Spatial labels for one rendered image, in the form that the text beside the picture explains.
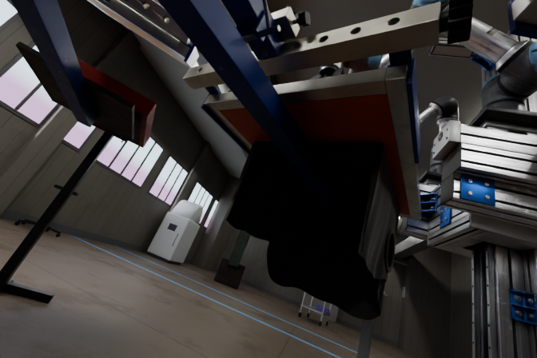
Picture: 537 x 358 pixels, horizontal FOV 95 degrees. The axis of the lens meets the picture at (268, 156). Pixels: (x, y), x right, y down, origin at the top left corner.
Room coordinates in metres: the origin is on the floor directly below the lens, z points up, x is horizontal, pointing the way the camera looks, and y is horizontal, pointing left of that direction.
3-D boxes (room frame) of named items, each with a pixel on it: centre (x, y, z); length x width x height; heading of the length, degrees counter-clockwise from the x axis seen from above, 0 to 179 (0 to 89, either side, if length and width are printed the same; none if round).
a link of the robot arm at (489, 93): (0.63, -0.74, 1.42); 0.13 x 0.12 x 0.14; 167
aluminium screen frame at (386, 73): (0.82, -0.21, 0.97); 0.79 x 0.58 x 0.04; 141
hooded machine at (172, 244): (7.07, 1.50, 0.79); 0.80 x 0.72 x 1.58; 161
